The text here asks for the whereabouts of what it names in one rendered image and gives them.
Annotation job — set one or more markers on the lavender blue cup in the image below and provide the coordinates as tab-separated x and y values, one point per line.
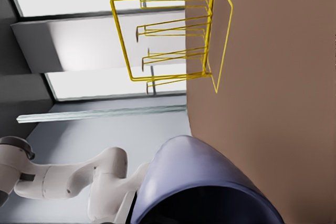
191	171

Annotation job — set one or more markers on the silver frame post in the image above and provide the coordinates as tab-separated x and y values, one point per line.
99	114

